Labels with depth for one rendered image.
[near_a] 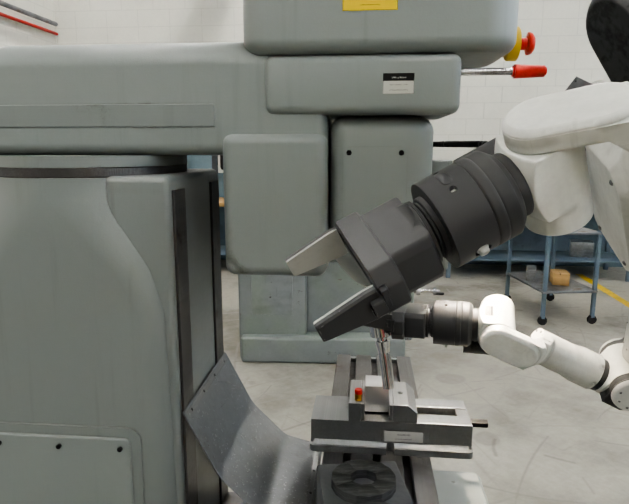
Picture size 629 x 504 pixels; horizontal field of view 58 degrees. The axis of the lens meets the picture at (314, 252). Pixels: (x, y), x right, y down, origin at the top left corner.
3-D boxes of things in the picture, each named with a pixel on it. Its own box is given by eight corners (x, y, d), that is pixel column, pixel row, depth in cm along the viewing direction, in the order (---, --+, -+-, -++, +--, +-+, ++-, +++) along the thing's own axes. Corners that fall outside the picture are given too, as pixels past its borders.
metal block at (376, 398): (387, 400, 130) (388, 375, 129) (388, 412, 124) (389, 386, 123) (365, 399, 131) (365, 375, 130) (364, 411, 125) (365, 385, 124)
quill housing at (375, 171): (421, 270, 124) (426, 119, 118) (431, 294, 104) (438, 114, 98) (334, 268, 125) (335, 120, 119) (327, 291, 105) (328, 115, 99)
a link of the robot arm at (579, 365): (532, 345, 116) (616, 386, 116) (537, 380, 107) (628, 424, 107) (563, 309, 110) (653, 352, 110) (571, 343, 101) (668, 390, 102)
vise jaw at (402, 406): (413, 397, 133) (413, 381, 132) (417, 423, 121) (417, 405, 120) (387, 396, 133) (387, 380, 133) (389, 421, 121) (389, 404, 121)
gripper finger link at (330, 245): (296, 280, 58) (350, 252, 58) (283, 258, 56) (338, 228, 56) (292, 272, 59) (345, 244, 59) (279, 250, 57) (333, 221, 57)
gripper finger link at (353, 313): (309, 317, 48) (374, 283, 48) (324, 341, 50) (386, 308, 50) (314, 329, 47) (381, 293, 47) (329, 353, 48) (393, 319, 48)
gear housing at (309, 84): (442, 119, 119) (444, 70, 117) (460, 113, 95) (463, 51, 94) (284, 120, 122) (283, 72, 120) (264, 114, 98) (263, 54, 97)
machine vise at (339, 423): (462, 425, 134) (464, 381, 132) (473, 459, 120) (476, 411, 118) (315, 418, 138) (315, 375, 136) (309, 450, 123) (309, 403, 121)
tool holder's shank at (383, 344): (391, 335, 115) (398, 388, 116) (385, 332, 118) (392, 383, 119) (377, 338, 114) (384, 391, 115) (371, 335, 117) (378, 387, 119)
